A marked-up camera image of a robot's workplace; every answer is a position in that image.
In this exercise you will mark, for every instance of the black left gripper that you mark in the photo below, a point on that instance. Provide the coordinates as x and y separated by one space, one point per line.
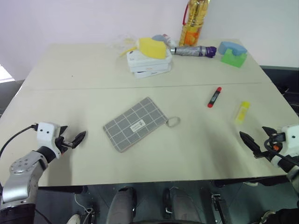
61 144

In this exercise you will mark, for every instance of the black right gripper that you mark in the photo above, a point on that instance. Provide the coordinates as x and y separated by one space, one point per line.
275 140

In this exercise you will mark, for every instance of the yellow cooking oil bottle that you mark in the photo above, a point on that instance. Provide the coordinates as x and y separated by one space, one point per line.
192 25

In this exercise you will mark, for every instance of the blue sponge block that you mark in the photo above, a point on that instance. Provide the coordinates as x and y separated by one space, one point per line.
233 47

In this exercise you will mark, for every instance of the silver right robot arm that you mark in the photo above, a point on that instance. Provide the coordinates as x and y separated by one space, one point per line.
293 173

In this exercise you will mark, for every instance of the clear plastic bag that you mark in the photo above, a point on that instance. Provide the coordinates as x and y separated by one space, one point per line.
121 40

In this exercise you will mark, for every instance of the white shoe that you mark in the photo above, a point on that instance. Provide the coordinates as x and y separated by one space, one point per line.
74 219
267 217

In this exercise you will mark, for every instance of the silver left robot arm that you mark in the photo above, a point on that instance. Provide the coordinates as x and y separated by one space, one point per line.
19 177

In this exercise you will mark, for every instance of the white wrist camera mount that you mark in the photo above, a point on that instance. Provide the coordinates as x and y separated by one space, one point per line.
47 134
292 140

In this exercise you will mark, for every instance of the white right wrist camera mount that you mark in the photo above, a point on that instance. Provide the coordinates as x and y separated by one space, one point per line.
292 140

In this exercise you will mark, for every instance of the yellow glue stick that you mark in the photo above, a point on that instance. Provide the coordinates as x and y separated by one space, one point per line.
242 113

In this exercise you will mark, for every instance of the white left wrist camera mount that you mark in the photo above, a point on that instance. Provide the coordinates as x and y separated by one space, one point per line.
47 134

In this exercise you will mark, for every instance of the red and black marker pen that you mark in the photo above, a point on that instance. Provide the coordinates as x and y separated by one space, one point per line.
214 97

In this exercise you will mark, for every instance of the dark furniture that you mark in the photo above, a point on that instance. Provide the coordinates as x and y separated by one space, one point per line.
282 81

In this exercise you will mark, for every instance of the large white flat box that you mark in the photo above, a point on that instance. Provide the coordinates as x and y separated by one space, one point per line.
149 61

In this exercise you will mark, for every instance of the grey checked fabric pouch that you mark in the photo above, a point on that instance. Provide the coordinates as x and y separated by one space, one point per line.
132 124

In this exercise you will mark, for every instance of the yellow sponge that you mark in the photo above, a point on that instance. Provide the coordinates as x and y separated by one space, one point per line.
151 47

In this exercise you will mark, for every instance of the black metal table frame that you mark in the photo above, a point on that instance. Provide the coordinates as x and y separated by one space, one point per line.
219 207

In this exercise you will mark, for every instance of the grey rounded shape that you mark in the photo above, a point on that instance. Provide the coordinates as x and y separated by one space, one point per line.
121 205
182 205

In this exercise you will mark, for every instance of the green foam block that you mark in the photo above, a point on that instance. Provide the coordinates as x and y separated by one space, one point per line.
232 59

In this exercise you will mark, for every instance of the grey-blue rounded object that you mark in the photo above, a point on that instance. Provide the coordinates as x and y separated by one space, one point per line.
158 37

